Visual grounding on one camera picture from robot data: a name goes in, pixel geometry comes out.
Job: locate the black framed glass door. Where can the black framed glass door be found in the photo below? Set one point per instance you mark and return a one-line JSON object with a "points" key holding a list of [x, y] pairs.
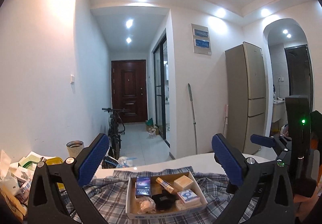
{"points": [[159, 87]]}

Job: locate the white tall tumbler cup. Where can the white tall tumbler cup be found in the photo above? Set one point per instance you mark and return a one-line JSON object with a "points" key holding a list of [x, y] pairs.
{"points": [[74, 148]]}

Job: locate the dark purple box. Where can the dark purple box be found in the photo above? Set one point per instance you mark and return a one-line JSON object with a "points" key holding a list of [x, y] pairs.
{"points": [[143, 186]]}

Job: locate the open cardboard tray box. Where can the open cardboard tray box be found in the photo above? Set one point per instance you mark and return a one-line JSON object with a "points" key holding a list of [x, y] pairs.
{"points": [[132, 208]]}

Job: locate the white tissue pack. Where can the white tissue pack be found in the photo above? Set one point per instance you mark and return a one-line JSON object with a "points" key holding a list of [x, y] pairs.
{"points": [[180, 206]]}

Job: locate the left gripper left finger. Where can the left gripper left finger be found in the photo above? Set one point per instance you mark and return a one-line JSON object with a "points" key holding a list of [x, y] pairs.
{"points": [[45, 204]]}

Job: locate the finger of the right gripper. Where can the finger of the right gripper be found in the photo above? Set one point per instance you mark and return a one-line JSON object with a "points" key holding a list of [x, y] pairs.
{"points": [[267, 142]]}

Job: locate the blue flower tissue pack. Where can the blue flower tissue pack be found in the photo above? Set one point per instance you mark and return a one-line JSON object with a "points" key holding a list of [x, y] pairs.
{"points": [[188, 197]]}

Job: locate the bagged beige roll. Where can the bagged beige roll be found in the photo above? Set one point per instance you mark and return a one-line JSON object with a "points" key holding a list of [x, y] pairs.
{"points": [[146, 205]]}

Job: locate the pink broom and dustpan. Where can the pink broom and dustpan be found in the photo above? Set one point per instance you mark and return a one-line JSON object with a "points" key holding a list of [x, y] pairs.
{"points": [[226, 110]]}

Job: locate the wall electrical panel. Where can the wall electrical panel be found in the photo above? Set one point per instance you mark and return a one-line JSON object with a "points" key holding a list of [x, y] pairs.
{"points": [[201, 40]]}

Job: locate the person's right hand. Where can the person's right hand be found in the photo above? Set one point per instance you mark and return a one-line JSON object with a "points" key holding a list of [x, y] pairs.
{"points": [[305, 206]]}

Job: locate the black fuzzy pouch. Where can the black fuzzy pouch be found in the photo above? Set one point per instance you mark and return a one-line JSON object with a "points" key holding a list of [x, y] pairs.
{"points": [[164, 200]]}

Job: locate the bags on floor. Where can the bags on floor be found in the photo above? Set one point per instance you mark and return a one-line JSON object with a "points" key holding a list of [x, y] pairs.
{"points": [[123, 162]]}

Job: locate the small beige square box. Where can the small beige square box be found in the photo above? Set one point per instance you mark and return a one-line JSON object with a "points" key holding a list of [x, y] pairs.
{"points": [[182, 183]]}

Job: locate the black bicycle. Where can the black bicycle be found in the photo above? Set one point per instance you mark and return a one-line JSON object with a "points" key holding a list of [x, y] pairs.
{"points": [[116, 129]]}

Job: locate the white wall switch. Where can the white wall switch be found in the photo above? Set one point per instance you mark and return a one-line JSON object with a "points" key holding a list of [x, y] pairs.
{"points": [[72, 79]]}

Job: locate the beige refrigerator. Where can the beige refrigerator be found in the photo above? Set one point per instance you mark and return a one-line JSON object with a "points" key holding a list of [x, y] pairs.
{"points": [[246, 96]]}

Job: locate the white washbasin cabinet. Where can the white washbasin cabinet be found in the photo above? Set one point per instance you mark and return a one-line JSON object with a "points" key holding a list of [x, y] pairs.
{"points": [[279, 115]]}

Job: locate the dark bathroom door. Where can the dark bathroom door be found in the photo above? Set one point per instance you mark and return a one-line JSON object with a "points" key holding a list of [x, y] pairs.
{"points": [[300, 72]]}

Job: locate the boxes on hallway floor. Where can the boxes on hallway floor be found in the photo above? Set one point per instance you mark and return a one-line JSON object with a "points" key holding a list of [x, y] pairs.
{"points": [[151, 128]]}

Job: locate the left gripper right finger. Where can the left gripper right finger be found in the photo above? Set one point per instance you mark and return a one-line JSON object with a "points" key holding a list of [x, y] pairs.
{"points": [[243, 173]]}

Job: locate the blue plaid shirt cloth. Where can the blue plaid shirt cloth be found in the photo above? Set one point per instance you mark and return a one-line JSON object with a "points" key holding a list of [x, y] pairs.
{"points": [[109, 196]]}

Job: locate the dark red entrance door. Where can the dark red entrance door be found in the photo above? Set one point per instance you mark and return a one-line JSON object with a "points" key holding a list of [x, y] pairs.
{"points": [[128, 84]]}

